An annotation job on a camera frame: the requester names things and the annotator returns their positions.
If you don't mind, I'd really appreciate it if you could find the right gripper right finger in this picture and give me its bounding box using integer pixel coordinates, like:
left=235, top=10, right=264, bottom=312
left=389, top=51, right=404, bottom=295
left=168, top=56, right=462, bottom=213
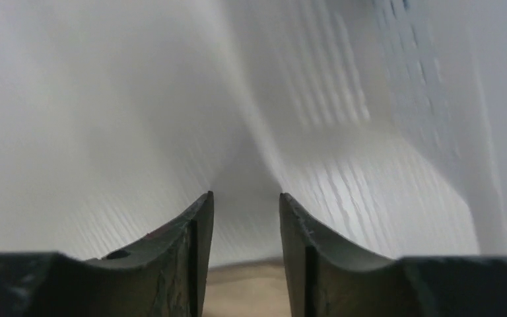
left=279, top=194, right=507, bottom=316

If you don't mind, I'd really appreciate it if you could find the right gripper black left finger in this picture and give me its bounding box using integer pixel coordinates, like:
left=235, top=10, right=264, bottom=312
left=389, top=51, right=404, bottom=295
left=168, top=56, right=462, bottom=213
left=0, top=192, right=214, bottom=316

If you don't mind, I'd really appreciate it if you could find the beige t shirt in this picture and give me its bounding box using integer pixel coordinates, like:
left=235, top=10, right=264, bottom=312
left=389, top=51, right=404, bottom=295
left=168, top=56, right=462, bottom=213
left=203, top=261, right=291, bottom=317

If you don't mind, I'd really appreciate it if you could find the white plastic basket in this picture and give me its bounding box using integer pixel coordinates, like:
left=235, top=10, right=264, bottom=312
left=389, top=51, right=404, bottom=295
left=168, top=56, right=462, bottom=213
left=323, top=0, right=507, bottom=257

